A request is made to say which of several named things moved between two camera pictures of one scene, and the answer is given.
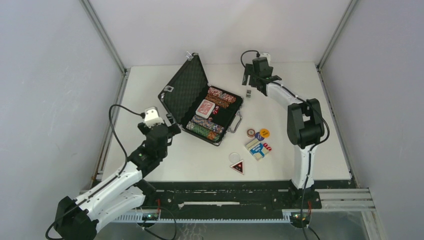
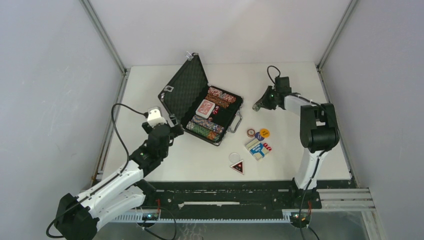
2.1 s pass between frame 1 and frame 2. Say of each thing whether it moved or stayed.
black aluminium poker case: stayed
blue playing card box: stayed
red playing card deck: stayed
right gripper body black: moved
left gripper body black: stayed
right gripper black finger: moved
